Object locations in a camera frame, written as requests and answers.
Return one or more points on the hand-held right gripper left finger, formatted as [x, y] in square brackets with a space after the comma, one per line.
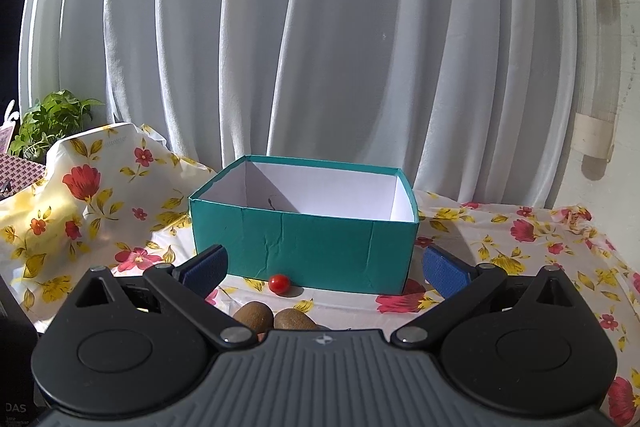
[206, 268]

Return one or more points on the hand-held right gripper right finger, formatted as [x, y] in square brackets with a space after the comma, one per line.
[442, 274]

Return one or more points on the brown kiwi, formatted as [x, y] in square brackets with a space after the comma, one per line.
[255, 317]
[292, 319]

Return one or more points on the red cherry tomato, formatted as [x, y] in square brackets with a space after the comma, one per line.
[279, 284]

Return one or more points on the teal cardboard box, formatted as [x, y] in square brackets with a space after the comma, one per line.
[310, 247]

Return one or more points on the floral plastic tablecloth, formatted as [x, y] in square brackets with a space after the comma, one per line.
[125, 207]

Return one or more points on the red patterned cloth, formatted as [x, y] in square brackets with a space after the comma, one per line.
[17, 174]

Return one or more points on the green leafy plant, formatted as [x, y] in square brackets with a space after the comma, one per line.
[52, 117]

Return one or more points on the white curtain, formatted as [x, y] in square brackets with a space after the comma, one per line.
[350, 32]

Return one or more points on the clear plastic tube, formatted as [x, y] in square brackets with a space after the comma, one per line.
[597, 57]

